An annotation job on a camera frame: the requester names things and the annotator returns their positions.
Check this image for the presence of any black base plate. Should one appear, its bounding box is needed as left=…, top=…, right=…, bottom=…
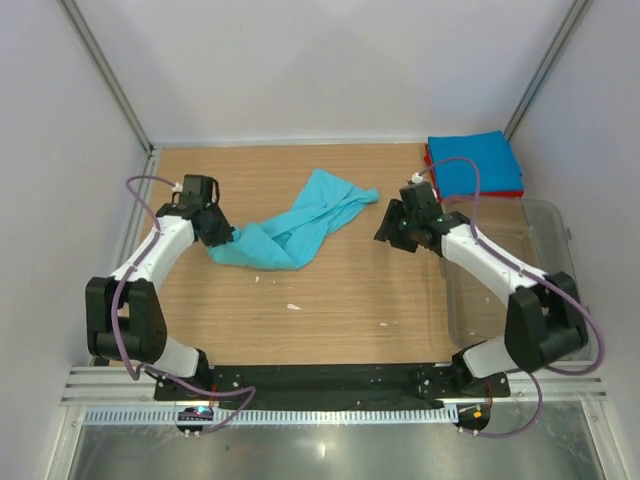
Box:
left=153, top=362, right=512, bottom=412

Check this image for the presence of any cyan t shirt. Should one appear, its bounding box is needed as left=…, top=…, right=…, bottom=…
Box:
left=208, top=169, right=380, bottom=271

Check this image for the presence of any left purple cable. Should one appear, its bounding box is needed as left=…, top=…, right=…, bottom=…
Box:
left=112, top=175, right=184, bottom=381

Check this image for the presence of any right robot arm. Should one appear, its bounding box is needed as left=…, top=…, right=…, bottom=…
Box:
left=374, top=182, right=588, bottom=396

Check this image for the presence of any white slotted cable duct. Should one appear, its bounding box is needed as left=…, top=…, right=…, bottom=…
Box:
left=83, top=405, right=458, bottom=427

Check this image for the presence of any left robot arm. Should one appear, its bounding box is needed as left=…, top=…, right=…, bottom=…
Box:
left=85, top=174, right=234, bottom=400

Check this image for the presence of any folded blue t shirt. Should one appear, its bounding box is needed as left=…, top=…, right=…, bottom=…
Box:
left=426, top=130, right=524, bottom=198

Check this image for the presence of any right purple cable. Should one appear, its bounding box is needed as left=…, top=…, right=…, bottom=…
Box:
left=412, top=157, right=606, bottom=376

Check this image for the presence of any purple cable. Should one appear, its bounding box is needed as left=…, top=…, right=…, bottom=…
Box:
left=112, top=175, right=184, bottom=381
left=412, top=157, right=606, bottom=376

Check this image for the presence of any clear plastic bin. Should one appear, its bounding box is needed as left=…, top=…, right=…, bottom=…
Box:
left=435, top=197, right=589, bottom=377

